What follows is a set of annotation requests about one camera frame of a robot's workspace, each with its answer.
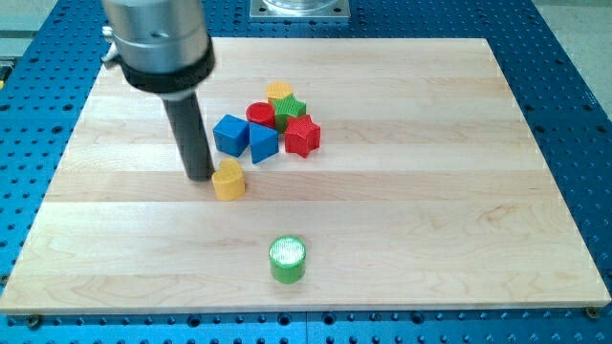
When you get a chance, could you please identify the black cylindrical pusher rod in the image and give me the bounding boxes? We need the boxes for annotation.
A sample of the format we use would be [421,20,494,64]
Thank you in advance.
[163,93,214,182]

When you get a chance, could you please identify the yellow heart block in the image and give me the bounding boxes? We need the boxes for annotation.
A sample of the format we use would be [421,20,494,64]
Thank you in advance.
[211,158,246,201]

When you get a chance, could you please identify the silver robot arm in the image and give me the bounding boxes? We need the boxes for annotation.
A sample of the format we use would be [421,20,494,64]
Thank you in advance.
[102,0,215,182]

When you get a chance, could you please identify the blue cube block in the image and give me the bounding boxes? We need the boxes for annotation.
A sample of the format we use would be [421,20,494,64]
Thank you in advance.
[213,115,250,158]

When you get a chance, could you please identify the red cylinder block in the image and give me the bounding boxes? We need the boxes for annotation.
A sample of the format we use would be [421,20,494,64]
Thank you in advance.
[246,102,275,129]

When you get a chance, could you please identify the blue triangle block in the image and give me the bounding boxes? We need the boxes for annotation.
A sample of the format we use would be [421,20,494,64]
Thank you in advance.
[250,122,279,163]

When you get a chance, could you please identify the yellow cylinder block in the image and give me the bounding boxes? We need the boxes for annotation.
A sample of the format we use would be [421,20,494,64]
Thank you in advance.
[265,81,294,105]

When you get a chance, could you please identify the green star block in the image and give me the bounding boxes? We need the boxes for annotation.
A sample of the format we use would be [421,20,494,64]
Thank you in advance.
[273,95,307,133]

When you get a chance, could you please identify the red star block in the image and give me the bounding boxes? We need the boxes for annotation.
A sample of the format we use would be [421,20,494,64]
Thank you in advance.
[285,115,321,158]

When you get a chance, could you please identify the blue perforated table plate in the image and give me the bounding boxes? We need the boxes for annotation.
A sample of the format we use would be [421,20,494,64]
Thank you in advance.
[1,0,611,343]

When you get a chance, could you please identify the green cylinder block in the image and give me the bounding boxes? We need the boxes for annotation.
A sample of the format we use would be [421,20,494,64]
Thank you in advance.
[269,235,307,284]

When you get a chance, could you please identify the wooden board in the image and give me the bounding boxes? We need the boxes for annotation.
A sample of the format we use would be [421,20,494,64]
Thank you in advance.
[1,38,610,314]

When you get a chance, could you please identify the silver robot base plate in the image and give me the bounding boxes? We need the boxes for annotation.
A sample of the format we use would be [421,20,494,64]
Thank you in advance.
[250,0,351,20]

